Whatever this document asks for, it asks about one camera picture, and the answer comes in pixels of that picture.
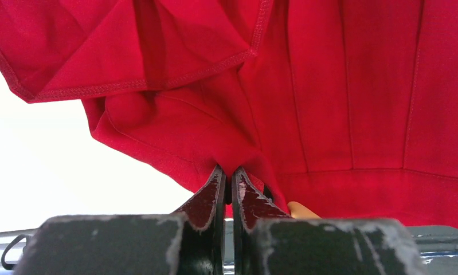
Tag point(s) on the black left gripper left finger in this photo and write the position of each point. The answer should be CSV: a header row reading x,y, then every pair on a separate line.
x,y
190,240

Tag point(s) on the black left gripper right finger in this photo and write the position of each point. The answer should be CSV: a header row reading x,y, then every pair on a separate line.
x,y
268,241

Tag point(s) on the yellow wooden hanger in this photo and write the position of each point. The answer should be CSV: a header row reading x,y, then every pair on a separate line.
x,y
299,211

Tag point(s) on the red garment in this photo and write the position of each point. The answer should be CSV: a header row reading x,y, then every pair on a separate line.
x,y
349,108

